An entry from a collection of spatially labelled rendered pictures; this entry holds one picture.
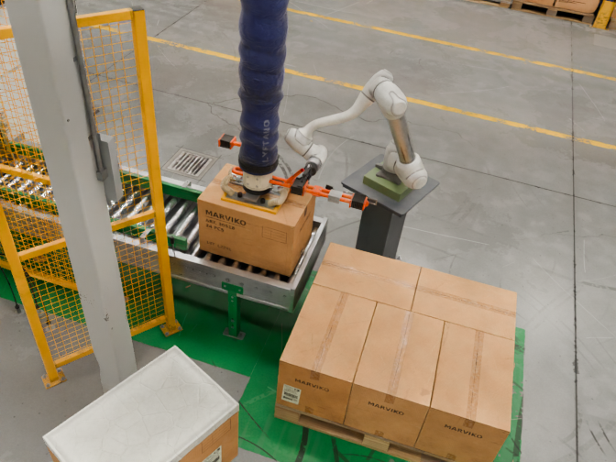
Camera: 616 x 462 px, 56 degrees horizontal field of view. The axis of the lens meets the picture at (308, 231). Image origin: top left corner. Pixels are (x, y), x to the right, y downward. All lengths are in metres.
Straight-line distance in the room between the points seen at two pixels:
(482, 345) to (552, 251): 1.87
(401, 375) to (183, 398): 1.24
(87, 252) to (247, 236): 1.10
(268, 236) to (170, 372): 1.17
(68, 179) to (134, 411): 0.92
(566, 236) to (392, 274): 2.11
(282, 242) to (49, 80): 1.67
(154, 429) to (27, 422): 1.49
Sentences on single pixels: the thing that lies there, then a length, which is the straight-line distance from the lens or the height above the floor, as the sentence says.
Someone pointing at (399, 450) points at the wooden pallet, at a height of 0.02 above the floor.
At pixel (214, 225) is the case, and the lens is 3.49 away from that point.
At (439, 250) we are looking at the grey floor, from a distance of 4.76.
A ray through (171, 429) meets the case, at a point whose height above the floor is 1.02.
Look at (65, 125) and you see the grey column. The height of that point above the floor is 1.92.
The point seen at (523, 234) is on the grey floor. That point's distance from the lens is 5.21.
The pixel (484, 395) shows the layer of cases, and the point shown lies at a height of 0.54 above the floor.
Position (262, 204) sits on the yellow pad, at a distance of 3.35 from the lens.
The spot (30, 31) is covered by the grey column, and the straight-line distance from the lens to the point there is 2.16.
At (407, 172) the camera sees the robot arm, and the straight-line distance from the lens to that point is 3.67.
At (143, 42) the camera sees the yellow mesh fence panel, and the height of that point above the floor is 1.96.
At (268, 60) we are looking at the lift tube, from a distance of 2.91.
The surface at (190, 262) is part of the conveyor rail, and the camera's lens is 3.56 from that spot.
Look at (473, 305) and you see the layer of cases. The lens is 3.63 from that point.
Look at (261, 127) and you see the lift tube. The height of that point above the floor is 1.46.
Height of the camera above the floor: 3.06
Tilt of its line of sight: 41 degrees down
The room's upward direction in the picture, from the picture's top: 6 degrees clockwise
